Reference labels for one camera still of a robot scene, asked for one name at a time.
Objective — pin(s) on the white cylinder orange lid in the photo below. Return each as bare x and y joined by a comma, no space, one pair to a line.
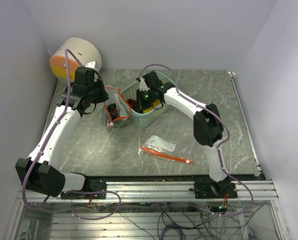
83,50

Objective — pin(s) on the light blue plastic basket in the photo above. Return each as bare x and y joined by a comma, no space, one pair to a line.
139,119

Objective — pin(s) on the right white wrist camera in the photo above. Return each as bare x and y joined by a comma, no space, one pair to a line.
142,84

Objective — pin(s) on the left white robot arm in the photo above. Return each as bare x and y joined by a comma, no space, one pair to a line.
39,172

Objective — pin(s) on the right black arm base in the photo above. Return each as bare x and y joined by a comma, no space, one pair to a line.
209,189

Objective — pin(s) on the red grape bunch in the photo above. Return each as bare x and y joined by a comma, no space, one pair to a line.
133,104

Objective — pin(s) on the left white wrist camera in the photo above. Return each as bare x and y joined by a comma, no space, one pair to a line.
93,65

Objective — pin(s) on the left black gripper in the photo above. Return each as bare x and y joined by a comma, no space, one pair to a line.
104,95

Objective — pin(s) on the aluminium frame rail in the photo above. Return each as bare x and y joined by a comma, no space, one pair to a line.
178,191

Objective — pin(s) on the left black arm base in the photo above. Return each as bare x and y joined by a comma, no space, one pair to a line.
91,184

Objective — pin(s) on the yellow banana bunch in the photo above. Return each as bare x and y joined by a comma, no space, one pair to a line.
152,105

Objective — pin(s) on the clear zip bag orange zipper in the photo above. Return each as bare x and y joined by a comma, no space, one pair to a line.
114,97

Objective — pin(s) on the dark blue grape bunch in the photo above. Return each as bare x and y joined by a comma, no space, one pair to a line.
113,111

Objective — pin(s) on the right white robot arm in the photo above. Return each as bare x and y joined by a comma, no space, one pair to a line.
207,126

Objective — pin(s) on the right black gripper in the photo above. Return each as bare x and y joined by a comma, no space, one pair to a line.
141,105

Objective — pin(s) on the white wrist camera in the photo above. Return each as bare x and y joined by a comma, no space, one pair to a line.
142,84
93,65

